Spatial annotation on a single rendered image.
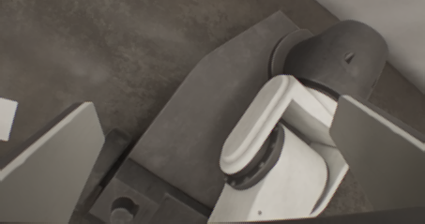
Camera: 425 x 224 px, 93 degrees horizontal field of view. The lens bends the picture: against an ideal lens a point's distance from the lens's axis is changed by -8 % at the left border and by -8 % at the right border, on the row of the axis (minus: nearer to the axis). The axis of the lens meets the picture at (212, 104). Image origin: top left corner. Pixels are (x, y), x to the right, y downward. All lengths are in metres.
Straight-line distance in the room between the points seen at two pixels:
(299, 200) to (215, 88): 0.27
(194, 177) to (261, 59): 0.31
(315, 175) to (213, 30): 0.49
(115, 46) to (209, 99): 0.32
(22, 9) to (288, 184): 0.75
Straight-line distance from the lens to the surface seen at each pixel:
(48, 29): 0.73
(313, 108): 0.39
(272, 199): 0.36
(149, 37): 0.67
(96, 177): 0.48
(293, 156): 0.37
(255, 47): 0.54
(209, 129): 0.49
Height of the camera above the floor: 0.64
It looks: 76 degrees down
